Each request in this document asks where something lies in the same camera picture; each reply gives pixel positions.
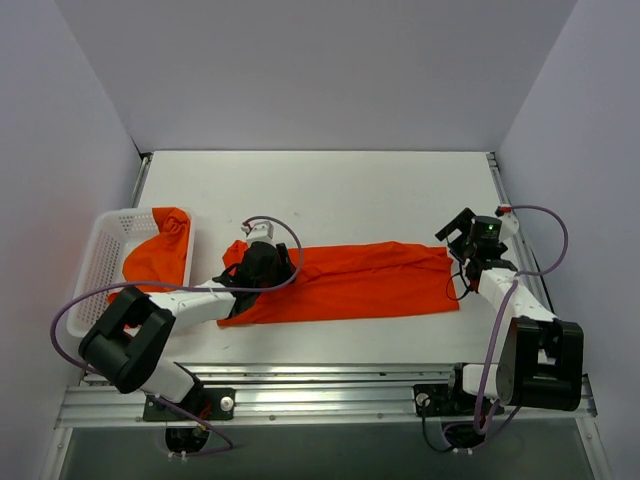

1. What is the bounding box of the orange t-shirt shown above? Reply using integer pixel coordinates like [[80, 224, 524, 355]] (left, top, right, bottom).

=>
[[217, 241, 459, 327], [122, 207, 191, 293]]

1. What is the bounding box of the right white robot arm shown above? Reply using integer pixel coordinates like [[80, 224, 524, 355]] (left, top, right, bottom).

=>
[[436, 205, 584, 413]]

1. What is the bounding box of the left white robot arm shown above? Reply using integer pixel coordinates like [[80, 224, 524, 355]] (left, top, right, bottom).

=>
[[79, 241, 294, 419]]

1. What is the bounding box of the orange t-shirt in basket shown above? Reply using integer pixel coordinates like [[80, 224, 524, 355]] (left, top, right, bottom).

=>
[[122, 207, 191, 293]]

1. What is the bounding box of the white plastic basket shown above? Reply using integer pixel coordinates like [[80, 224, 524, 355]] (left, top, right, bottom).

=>
[[66, 206, 197, 339]]

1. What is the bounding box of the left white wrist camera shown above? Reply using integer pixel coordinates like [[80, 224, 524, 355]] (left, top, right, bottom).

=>
[[241, 220, 274, 246]]

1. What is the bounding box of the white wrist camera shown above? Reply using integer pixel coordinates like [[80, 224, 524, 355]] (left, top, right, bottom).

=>
[[241, 220, 274, 246], [495, 205, 519, 243]]

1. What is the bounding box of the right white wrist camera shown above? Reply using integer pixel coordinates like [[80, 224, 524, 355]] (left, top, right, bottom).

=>
[[495, 205, 519, 243]]

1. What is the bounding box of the right black thin cable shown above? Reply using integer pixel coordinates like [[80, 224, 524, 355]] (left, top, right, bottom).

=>
[[445, 264, 476, 302]]

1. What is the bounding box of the right aluminium side rail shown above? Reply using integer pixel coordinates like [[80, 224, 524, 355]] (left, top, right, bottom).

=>
[[485, 151, 561, 346]]

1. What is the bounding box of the aluminium side rail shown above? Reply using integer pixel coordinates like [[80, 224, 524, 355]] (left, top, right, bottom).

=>
[[485, 151, 561, 346], [130, 152, 154, 208]]

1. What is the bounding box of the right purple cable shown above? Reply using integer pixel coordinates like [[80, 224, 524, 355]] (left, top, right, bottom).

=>
[[472, 204, 570, 449]]

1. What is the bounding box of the purple cable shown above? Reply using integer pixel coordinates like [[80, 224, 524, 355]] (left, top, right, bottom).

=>
[[472, 204, 570, 449], [49, 215, 304, 457]]

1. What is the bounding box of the aluminium front rail frame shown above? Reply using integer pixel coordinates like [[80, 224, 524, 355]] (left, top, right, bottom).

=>
[[54, 362, 598, 429]]

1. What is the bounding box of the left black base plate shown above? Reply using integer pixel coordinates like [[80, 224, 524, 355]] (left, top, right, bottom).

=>
[[142, 387, 236, 422]]

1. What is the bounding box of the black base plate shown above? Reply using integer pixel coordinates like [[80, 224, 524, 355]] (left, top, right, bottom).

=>
[[142, 387, 236, 422], [412, 384, 476, 418]]

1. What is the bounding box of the left aluminium side rail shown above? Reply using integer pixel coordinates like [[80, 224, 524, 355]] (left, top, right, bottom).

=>
[[130, 152, 154, 208]]

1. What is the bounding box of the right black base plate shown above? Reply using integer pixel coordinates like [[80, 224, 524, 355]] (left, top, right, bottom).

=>
[[412, 384, 476, 418]]

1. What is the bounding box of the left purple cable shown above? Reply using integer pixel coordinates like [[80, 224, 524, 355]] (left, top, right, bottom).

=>
[[49, 215, 304, 457]]

